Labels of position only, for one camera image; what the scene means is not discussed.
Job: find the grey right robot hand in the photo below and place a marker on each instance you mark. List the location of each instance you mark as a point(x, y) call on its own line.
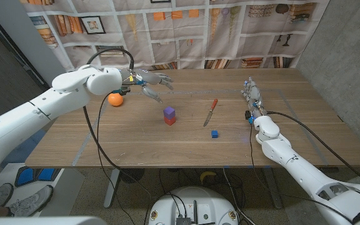
point(254, 97)

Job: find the small blue block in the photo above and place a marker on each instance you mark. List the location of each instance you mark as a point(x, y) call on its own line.
point(214, 134)

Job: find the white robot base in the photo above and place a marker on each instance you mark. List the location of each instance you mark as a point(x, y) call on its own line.
point(195, 203)

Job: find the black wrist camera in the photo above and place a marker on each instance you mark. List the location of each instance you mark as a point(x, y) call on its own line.
point(125, 92)
point(249, 116)

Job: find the black round floor object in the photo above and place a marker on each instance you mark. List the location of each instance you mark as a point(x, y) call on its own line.
point(133, 175)

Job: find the grey table leg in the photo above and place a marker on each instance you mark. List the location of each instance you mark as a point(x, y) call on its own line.
point(273, 190)
point(111, 190)

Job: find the printed bookshelf backdrop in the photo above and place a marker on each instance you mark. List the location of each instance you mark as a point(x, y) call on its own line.
point(180, 34)

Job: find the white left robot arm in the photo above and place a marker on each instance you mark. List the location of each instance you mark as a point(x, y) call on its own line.
point(58, 100)

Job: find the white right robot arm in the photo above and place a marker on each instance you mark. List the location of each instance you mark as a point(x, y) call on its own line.
point(305, 175)

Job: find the orange ball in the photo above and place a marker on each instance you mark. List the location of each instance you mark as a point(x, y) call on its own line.
point(115, 100)

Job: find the blue pad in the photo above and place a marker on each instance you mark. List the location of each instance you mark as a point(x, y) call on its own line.
point(45, 174)
point(25, 176)

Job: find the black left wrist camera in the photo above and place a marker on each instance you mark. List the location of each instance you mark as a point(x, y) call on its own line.
point(125, 92)

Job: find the purple magnetic block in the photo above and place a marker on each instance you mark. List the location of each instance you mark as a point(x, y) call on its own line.
point(169, 112)

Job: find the grey sneaker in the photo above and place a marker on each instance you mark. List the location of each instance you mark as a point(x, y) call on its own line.
point(2, 194)
point(31, 201)

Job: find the yellow object under table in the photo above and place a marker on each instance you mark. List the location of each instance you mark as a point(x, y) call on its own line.
point(207, 175)

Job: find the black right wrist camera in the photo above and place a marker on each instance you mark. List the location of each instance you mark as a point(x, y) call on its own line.
point(249, 116)

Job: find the white floor platform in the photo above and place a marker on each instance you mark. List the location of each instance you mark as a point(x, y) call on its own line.
point(67, 187)

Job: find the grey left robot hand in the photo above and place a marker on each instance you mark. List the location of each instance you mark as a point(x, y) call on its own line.
point(145, 77)

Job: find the red magnetic block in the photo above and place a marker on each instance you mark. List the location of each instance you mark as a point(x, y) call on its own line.
point(169, 121)

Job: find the black antenna on base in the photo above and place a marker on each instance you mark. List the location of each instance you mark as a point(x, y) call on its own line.
point(195, 212)

